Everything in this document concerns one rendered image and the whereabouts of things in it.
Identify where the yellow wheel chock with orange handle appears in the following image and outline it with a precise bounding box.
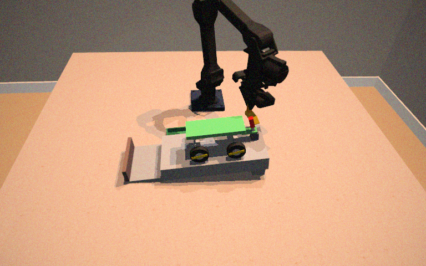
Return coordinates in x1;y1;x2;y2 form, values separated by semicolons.
245;103;260;125

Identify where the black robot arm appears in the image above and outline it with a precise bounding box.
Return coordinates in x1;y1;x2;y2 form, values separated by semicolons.
192;0;289;105

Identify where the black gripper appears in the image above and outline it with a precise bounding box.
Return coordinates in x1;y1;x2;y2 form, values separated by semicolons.
232;69;276;110

